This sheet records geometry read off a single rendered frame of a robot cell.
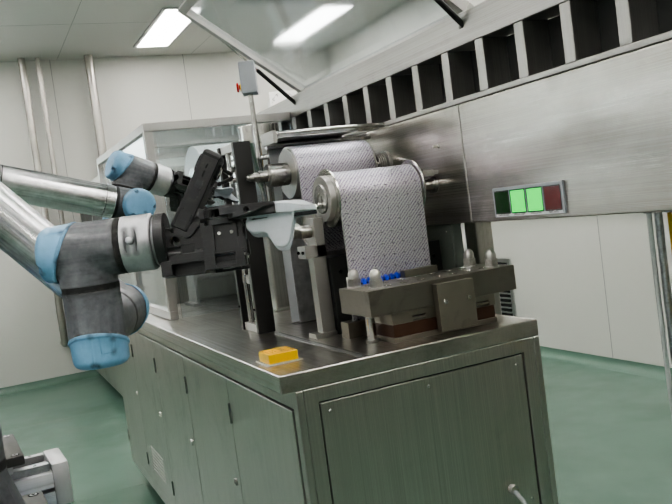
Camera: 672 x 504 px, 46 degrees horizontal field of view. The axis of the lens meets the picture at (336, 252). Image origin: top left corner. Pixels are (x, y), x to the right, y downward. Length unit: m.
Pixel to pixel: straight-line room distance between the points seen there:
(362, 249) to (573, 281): 3.52
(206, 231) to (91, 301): 0.17
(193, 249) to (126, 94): 6.55
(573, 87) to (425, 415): 0.77
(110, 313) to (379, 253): 1.06
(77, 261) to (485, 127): 1.16
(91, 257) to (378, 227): 1.08
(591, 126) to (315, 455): 0.87
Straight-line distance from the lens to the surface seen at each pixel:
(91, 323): 1.07
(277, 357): 1.78
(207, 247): 1.03
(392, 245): 2.03
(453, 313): 1.87
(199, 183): 1.06
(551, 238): 5.51
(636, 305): 5.04
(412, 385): 1.79
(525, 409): 1.97
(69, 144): 7.45
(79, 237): 1.07
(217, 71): 7.83
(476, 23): 1.99
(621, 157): 1.63
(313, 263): 2.03
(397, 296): 1.82
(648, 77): 1.58
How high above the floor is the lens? 1.23
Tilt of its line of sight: 3 degrees down
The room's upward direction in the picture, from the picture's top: 8 degrees counter-clockwise
